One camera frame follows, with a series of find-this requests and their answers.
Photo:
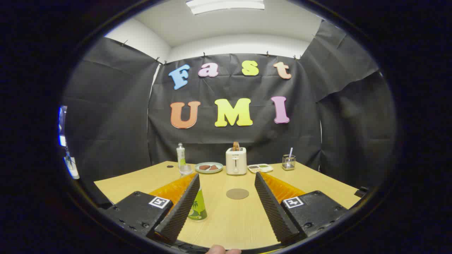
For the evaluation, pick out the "brown toast slice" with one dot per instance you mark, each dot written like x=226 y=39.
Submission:
x=236 y=145

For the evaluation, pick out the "white device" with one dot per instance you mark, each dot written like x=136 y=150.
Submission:
x=72 y=168

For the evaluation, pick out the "black box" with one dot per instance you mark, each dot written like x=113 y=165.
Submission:
x=361 y=192

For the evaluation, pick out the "white toaster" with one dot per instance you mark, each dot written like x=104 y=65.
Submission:
x=236 y=163

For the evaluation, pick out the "brown food piece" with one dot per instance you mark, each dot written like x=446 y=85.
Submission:
x=213 y=168
x=204 y=167

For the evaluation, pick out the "white divided food tray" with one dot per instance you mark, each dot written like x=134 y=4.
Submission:
x=260 y=168

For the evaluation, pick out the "green label juice bottle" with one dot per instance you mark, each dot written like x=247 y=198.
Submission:
x=198 y=210

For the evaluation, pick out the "pale green plate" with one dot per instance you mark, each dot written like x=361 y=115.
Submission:
x=209 y=170

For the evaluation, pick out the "round brown coaster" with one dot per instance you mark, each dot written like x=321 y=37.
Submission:
x=237 y=193

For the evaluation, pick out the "blue lit screen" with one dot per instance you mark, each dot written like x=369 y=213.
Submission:
x=62 y=123

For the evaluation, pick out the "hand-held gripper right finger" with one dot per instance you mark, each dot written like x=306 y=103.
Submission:
x=273 y=215

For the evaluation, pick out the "white and green bottle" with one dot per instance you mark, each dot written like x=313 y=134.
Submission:
x=180 y=155

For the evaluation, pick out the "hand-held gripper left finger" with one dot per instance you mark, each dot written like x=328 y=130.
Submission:
x=178 y=218

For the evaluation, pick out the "ceiling light panel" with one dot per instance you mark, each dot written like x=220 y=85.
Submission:
x=226 y=5

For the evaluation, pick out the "wooden table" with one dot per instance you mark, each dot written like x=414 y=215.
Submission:
x=229 y=222

